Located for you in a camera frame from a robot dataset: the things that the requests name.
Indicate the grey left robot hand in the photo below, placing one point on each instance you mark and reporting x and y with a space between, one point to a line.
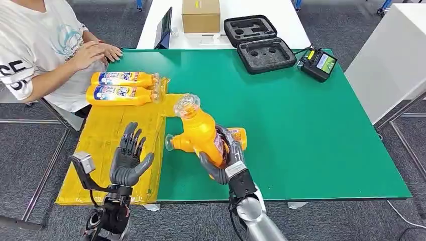
128 166

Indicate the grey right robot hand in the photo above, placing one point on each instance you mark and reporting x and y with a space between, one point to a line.
238 154

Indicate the orange drink bottle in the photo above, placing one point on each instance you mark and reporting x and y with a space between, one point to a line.
119 95
241 141
123 79
199 133

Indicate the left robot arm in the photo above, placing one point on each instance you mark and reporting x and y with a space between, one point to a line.
111 216

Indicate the yellow plastic sheet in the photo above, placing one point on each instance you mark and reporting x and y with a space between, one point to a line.
100 149

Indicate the green table mat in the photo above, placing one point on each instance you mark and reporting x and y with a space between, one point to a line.
299 133

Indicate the metal table legs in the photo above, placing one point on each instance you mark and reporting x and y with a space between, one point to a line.
46 173

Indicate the open black foam case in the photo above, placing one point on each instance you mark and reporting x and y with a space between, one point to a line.
261 45

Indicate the person's left hand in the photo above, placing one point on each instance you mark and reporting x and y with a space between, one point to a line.
112 52

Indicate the person's hand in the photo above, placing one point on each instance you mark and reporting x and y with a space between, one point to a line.
87 55
112 52

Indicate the person's right hand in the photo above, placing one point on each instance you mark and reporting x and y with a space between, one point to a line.
87 55

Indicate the black remote controller with screen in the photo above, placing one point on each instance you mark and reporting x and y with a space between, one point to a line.
317 66

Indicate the dark tablet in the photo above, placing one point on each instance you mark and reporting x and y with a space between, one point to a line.
164 30

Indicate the brown cardboard box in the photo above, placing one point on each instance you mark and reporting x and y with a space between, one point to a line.
200 16

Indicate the white table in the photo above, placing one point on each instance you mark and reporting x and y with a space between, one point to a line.
259 10

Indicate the person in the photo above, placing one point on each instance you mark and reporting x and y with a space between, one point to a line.
36 40

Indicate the blue chair base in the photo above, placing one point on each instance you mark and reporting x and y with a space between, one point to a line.
297 4
384 7

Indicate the pale side table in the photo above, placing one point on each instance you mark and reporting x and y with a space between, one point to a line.
389 60

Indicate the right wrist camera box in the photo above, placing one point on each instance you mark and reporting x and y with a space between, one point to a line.
241 183

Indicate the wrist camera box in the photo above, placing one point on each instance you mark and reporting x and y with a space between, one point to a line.
241 183
83 163

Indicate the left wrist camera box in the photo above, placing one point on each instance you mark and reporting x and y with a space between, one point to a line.
83 163

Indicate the white table bracket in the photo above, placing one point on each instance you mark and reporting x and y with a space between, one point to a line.
298 205
151 207

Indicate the metal side table frame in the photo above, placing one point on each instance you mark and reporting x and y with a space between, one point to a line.
404 143

